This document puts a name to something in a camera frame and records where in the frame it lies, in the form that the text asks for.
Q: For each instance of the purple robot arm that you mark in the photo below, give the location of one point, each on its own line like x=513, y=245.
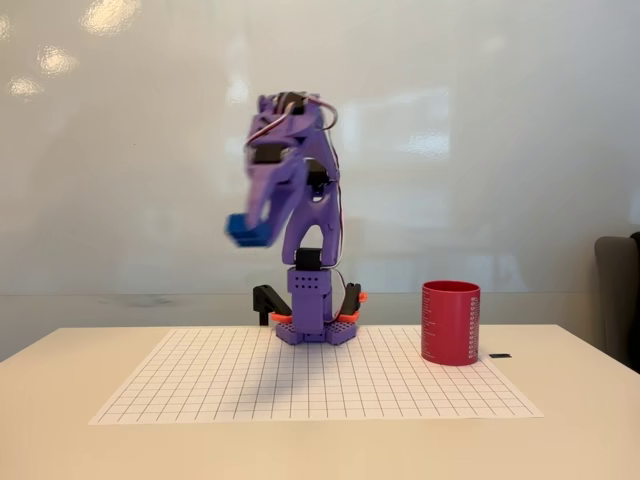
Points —
x=320, y=215

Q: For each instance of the white grid paper mat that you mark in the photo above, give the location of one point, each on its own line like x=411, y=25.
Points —
x=320, y=385

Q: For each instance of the black table clamp orange knob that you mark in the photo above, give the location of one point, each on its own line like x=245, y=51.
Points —
x=354, y=302

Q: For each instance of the black table clamp orange pad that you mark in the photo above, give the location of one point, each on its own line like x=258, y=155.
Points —
x=265, y=300

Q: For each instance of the blue toy brick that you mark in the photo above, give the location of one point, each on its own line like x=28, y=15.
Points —
x=245, y=231

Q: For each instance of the red cup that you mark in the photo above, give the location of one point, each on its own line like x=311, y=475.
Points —
x=450, y=325

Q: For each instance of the purple gripper black servo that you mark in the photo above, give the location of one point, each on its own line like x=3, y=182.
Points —
x=269, y=192

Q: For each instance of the small black flat piece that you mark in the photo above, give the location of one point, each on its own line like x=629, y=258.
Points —
x=500, y=356

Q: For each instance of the dark grey chair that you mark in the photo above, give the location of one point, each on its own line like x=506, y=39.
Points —
x=619, y=300

